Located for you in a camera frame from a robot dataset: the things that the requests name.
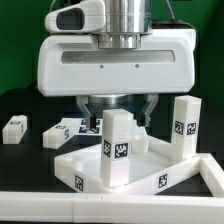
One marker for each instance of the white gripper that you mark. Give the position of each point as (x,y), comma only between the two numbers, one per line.
(72,65)

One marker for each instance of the white desk top tray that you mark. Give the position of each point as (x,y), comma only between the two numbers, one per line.
(150,173)

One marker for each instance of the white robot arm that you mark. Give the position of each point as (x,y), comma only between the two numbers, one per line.
(105,48)

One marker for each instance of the white marker sheet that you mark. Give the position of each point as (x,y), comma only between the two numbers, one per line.
(97,131)

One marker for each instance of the white right fence bar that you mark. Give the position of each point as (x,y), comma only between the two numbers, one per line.
(212,174)

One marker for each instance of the white fence bar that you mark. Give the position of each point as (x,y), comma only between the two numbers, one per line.
(108,208)
(212,174)

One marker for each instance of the white front fence bar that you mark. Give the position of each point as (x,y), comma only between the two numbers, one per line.
(108,208)

